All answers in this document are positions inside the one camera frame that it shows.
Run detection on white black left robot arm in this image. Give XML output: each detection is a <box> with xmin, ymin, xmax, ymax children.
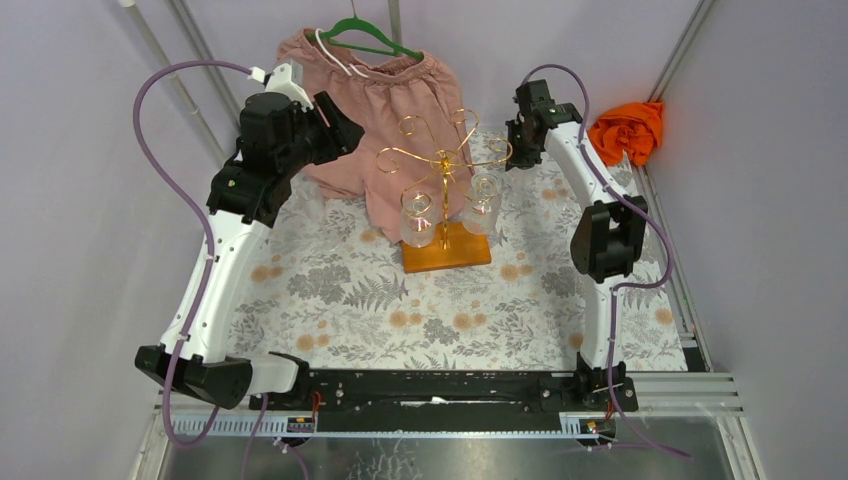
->
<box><xmin>134</xmin><ymin>91</ymin><xmax>364</xmax><ymax>411</ymax></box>

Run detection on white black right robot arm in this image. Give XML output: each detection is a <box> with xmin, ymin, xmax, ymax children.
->
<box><xmin>506</xmin><ymin>80</ymin><xmax>647</xmax><ymax>412</ymax></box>

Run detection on orange wooden rack base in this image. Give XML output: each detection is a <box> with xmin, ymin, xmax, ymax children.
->
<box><xmin>402</xmin><ymin>222</ymin><xmax>492</xmax><ymax>274</ymax></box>

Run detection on pink shorts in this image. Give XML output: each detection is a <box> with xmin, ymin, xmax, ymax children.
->
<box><xmin>277</xmin><ymin>28</ymin><xmax>473</xmax><ymax>243</ymax></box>

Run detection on green clothes hanger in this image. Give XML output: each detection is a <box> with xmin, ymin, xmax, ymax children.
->
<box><xmin>312</xmin><ymin>16</ymin><xmax>425</xmax><ymax>61</ymax></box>

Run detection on orange cloth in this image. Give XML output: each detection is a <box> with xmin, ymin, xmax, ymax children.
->
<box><xmin>588</xmin><ymin>102</ymin><xmax>665</xmax><ymax>167</ymax></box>

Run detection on floral table mat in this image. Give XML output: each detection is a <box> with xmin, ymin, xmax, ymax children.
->
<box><xmin>228</xmin><ymin>130</ymin><xmax>690</xmax><ymax>372</ymax></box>

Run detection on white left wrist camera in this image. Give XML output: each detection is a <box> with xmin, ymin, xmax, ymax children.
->
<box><xmin>248</xmin><ymin>60</ymin><xmax>314</xmax><ymax>112</ymax></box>

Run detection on gold wire glass rack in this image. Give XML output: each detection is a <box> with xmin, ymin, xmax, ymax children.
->
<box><xmin>375</xmin><ymin>108</ymin><xmax>514</xmax><ymax>250</ymax></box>

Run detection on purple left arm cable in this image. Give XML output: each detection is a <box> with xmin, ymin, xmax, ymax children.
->
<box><xmin>132</xmin><ymin>60</ymin><xmax>266</xmax><ymax>450</ymax></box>

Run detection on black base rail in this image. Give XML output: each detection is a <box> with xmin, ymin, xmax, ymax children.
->
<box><xmin>249</xmin><ymin>369</ymin><xmax>639</xmax><ymax>434</ymax></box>

